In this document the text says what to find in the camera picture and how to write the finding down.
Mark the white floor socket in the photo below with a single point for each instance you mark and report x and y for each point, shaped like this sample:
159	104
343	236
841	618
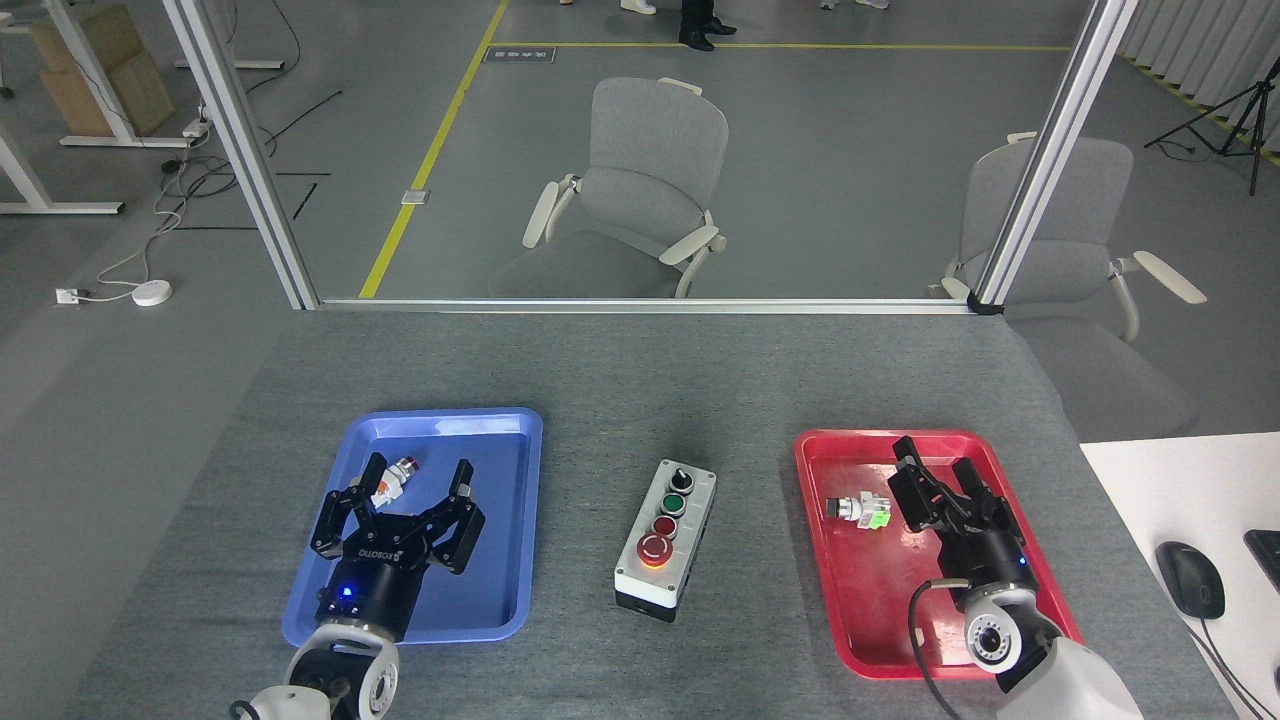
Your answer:
68	296

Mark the black tripod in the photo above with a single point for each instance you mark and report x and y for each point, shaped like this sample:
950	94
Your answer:
1255	110

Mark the cardboard box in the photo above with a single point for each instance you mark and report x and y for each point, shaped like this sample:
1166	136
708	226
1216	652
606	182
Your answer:
105	35
140	95

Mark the red push button orange block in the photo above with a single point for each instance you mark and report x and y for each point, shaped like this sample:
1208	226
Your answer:
400	472

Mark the metal floor plate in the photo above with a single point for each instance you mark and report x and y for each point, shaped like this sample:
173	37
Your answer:
416	196

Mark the blue plastic tray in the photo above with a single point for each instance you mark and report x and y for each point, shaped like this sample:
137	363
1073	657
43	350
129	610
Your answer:
510	540

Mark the grey four-button control box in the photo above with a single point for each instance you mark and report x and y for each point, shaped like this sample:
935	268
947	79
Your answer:
690	520

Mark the white pleated curtain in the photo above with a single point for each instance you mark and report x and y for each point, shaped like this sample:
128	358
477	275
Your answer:
1200	40

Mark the black selector switch green block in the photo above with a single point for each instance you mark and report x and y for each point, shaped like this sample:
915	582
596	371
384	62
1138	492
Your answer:
858	509

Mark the black computer mouse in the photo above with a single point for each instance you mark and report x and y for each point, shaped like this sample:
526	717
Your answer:
1190	578

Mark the black keyboard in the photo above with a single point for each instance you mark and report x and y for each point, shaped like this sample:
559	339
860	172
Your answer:
1265	555

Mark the white desk foot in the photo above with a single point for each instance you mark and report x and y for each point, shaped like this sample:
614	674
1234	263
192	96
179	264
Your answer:
230	65

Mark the white side table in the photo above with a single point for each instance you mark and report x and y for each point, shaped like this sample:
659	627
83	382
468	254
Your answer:
1150	490

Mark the silver aluminium rail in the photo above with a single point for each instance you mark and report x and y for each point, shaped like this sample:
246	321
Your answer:
640	305

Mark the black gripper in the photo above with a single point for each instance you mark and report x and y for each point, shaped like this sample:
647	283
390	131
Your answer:
990	560
380	585

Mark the white power strip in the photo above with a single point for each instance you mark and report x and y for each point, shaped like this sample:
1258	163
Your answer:
197	127

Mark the silver aluminium post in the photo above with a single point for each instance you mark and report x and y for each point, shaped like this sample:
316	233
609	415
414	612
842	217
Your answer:
245	150
1050	160

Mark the white round floor device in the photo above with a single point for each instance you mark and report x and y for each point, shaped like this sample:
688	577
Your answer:
152	293

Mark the red plastic tray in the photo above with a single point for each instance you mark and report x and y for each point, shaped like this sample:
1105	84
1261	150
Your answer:
860	590

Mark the grey office chair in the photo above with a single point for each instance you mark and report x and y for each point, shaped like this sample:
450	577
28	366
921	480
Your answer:
1080	200
650	150

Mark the white desk frame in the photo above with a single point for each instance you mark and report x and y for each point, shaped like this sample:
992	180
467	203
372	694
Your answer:
30	190
95	90

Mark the dark floor sign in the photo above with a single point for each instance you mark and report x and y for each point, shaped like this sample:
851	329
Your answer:
520	55

